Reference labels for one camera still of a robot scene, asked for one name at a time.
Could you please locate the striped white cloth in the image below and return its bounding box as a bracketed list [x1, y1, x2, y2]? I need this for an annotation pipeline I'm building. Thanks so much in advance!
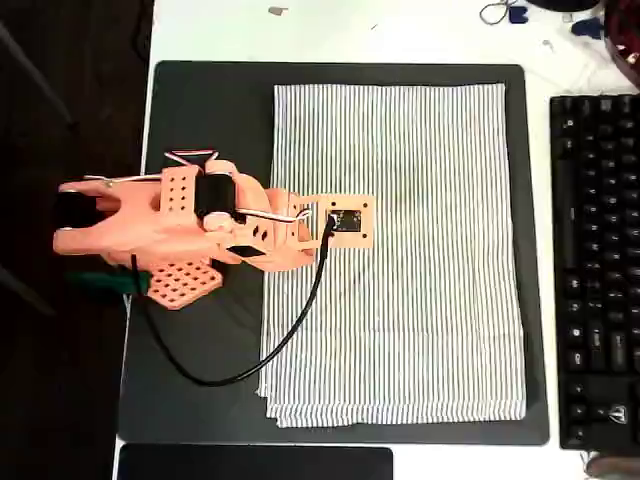
[256, 83, 528, 429]

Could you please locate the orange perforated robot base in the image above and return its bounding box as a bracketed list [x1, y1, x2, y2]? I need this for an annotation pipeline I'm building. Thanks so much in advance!
[146, 258, 225, 313]

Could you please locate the black desk mat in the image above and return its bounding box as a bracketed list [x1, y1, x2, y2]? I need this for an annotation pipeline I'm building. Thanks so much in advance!
[115, 60, 551, 447]

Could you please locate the green table clamp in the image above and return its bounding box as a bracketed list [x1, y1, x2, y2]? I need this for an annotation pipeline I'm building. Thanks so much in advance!
[65, 269, 152, 297]

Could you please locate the black tablet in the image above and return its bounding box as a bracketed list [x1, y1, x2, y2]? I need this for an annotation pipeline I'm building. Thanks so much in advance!
[116, 445, 395, 480]

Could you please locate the grey metal chair leg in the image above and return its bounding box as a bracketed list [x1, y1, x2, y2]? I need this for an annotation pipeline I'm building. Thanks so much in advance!
[0, 260, 57, 320]
[0, 18, 80, 130]

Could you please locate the black mechanical keyboard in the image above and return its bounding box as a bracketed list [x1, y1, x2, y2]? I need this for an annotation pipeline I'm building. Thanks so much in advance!
[548, 93, 640, 450]

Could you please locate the clear plastic bag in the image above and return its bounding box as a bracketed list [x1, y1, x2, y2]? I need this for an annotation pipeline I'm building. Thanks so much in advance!
[514, 29, 640, 97]

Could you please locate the black round object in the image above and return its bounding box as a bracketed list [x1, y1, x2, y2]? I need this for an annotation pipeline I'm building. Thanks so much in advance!
[526, 0, 604, 13]

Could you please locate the brown rounded object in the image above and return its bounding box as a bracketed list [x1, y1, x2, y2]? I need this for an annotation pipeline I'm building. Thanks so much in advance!
[583, 451, 640, 480]

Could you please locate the dark red basket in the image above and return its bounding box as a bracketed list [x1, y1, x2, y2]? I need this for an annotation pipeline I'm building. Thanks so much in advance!
[601, 0, 640, 92]

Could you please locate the orange camera mount frame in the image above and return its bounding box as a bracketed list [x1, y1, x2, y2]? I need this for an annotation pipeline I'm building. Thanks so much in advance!
[289, 193, 376, 252]

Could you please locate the thin grey wire loop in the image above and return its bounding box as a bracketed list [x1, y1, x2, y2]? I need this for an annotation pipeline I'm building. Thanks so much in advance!
[479, 0, 522, 27]

